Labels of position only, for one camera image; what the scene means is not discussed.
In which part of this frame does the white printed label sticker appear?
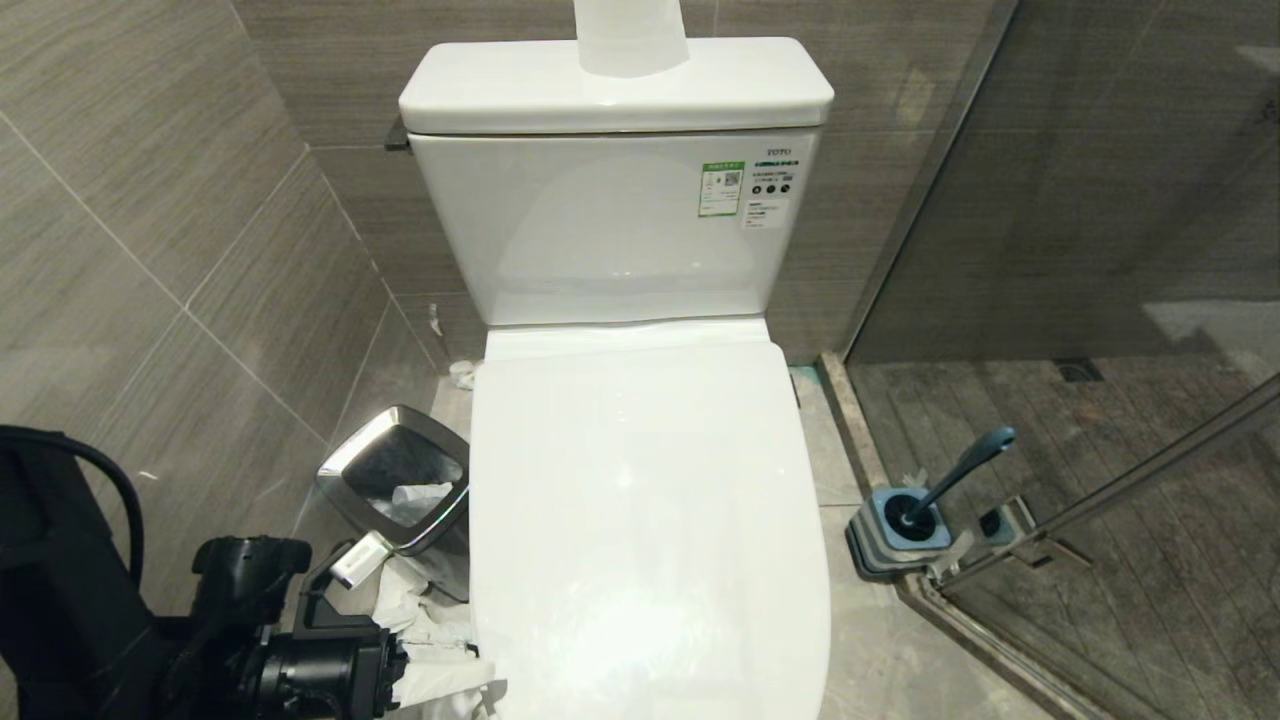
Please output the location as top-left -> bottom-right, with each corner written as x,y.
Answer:
740,146 -> 797,231

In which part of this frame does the steel rimmed trash bin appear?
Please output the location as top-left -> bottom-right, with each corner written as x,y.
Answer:
315,404 -> 472,604

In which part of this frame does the white toilet lid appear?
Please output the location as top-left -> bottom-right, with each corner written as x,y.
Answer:
468,318 -> 834,720

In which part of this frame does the glass shower partition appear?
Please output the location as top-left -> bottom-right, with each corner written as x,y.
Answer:
838,0 -> 1280,720

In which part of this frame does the metal shower door rail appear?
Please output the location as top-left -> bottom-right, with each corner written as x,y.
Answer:
924,370 -> 1280,593

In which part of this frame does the white ceramic toilet tank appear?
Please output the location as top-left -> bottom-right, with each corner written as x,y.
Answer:
410,126 -> 822,328

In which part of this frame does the crumpled tissue inside bin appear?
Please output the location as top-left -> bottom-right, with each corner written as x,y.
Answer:
384,482 -> 457,529

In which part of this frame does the blue grey brush holder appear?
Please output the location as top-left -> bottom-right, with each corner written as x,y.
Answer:
844,487 -> 954,584

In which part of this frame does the white toilet paper roll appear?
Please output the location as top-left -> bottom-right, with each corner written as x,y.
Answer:
572,0 -> 691,80

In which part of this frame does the crumpled white floor tissue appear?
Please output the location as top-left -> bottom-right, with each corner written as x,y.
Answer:
372,555 -> 493,720

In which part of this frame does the green bordered label sticker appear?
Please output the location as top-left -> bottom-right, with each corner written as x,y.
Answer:
697,160 -> 746,218

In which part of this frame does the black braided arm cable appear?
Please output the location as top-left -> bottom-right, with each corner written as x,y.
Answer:
0,425 -> 147,593

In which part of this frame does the blue grey toilet brush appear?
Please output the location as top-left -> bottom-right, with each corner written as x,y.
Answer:
896,426 -> 1018,532

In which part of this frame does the white ceramic tank cover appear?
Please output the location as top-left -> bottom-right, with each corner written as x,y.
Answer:
398,37 -> 836,138

